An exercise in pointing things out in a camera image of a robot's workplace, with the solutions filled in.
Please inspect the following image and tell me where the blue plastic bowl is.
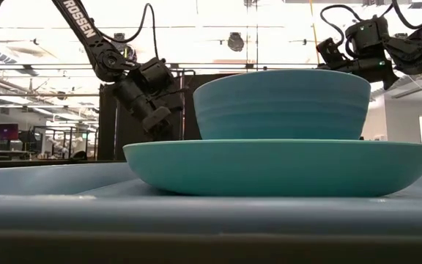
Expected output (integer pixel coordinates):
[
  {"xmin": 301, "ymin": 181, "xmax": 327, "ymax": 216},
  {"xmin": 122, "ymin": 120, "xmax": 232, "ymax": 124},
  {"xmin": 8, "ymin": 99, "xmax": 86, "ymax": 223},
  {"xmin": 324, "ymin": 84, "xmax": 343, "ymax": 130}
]
[{"xmin": 193, "ymin": 69, "xmax": 372, "ymax": 141}]

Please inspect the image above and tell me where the distant lab workbench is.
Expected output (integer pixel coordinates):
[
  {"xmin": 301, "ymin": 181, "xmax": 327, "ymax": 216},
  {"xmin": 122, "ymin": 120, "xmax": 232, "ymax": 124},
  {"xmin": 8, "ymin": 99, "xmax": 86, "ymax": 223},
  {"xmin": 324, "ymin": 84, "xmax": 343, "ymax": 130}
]
[{"xmin": 18, "ymin": 124, "xmax": 100, "ymax": 161}]

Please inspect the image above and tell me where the yellow hanging cable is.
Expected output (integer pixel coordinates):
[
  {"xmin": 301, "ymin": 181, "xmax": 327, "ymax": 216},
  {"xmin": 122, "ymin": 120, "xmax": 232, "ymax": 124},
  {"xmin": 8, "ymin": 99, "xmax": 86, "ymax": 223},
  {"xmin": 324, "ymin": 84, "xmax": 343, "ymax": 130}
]
[{"xmin": 308, "ymin": 0, "xmax": 321, "ymax": 64}]

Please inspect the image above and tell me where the black folding partition screen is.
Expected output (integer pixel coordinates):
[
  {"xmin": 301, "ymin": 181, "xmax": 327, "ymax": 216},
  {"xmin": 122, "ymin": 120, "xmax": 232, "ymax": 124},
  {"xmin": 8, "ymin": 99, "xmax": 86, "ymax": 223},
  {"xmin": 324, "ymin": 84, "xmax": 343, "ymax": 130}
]
[{"xmin": 97, "ymin": 71, "xmax": 203, "ymax": 162}]

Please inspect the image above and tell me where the silver ceiling duct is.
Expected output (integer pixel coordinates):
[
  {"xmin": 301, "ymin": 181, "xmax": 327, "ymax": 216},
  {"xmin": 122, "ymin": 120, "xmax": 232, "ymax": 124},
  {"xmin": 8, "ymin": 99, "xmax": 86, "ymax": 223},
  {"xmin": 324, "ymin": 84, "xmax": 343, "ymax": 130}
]
[{"xmin": 0, "ymin": 38, "xmax": 42, "ymax": 76}]

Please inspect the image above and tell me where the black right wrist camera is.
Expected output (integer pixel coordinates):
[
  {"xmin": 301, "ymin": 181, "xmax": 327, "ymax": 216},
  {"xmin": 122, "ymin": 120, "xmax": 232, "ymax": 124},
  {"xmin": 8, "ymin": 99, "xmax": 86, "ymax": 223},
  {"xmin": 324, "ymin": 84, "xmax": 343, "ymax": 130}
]
[{"xmin": 344, "ymin": 16, "xmax": 390, "ymax": 56}]

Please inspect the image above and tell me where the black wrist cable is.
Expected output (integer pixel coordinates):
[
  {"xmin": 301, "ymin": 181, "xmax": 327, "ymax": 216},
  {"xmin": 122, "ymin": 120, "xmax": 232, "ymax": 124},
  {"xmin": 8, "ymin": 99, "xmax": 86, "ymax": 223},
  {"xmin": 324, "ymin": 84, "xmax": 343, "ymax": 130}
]
[
  {"xmin": 319, "ymin": 3, "xmax": 364, "ymax": 48},
  {"xmin": 97, "ymin": 2, "xmax": 160, "ymax": 59}
]

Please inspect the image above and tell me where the black aluminium table frame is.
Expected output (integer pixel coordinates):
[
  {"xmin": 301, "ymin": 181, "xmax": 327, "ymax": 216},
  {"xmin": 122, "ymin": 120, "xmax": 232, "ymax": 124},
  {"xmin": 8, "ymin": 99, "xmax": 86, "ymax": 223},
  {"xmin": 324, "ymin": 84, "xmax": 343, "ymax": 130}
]
[{"xmin": 0, "ymin": 159, "xmax": 126, "ymax": 169}]

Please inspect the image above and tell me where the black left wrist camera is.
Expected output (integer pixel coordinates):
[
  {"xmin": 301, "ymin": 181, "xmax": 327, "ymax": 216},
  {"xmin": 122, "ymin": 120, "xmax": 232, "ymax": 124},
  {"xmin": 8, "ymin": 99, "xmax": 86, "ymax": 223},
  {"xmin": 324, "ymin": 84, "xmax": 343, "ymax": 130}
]
[{"xmin": 136, "ymin": 57, "xmax": 177, "ymax": 89}]

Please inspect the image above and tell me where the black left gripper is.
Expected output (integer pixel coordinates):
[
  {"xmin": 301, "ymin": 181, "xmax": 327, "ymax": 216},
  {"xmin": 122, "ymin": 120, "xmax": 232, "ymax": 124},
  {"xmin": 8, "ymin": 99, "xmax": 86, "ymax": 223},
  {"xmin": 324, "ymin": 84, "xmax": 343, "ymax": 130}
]
[{"xmin": 114, "ymin": 73, "xmax": 185, "ymax": 142}]

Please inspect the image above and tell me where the teal plastic plate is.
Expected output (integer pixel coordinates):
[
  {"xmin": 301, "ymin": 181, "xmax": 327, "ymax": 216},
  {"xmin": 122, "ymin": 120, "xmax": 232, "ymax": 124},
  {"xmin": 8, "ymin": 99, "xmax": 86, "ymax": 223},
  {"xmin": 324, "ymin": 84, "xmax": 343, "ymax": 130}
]
[{"xmin": 122, "ymin": 138, "xmax": 422, "ymax": 198}]

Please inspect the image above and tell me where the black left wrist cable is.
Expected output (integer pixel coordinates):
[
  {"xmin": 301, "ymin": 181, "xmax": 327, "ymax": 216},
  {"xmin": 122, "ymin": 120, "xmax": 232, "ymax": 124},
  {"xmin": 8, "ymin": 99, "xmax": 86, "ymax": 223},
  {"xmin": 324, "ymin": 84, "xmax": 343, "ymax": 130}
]
[{"xmin": 97, "ymin": 2, "xmax": 160, "ymax": 59}]

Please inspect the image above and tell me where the blue plastic tray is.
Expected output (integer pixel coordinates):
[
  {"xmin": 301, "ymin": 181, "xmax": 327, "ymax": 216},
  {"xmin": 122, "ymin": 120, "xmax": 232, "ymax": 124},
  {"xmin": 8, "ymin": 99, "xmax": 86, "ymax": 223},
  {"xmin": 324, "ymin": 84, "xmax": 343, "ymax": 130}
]
[{"xmin": 0, "ymin": 163, "xmax": 422, "ymax": 235}]

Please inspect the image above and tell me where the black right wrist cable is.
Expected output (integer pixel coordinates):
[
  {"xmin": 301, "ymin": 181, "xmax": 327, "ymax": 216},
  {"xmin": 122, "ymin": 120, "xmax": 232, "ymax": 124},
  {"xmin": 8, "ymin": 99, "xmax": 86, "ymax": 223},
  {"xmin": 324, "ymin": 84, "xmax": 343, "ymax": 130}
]
[{"xmin": 319, "ymin": 3, "xmax": 364, "ymax": 48}]

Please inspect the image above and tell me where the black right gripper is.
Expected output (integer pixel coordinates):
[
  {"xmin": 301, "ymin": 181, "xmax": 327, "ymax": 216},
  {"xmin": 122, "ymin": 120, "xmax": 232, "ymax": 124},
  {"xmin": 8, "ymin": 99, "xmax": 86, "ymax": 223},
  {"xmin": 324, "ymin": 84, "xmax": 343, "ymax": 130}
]
[{"xmin": 316, "ymin": 37, "xmax": 401, "ymax": 92}]

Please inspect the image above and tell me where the black ceiling cord reel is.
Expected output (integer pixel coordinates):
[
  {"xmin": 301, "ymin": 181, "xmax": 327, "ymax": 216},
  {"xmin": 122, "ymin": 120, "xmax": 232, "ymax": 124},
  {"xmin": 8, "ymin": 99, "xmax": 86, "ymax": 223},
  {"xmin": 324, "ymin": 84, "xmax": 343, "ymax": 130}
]
[{"xmin": 226, "ymin": 32, "xmax": 245, "ymax": 53}]

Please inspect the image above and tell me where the purple-lit computer monitor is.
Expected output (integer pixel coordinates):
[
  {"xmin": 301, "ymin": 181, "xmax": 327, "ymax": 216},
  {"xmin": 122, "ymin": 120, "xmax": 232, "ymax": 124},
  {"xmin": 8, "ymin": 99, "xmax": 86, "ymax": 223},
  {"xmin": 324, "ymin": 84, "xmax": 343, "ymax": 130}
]
[{"xmin": 0, "ymin": 123, "xmax": 20, "ymax": 142}]

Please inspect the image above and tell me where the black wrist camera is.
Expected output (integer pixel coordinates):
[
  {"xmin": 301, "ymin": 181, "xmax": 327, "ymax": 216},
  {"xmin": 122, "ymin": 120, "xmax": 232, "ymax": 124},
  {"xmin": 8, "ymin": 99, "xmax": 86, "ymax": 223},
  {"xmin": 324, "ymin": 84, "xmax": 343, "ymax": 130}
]
[
  {"xmin": 136, "ymin": 57, "xmax": 177, "ymax": 89},
  {"xmin": 344, "ymin": 16, "xmax": 390, "ymax": 56}
]

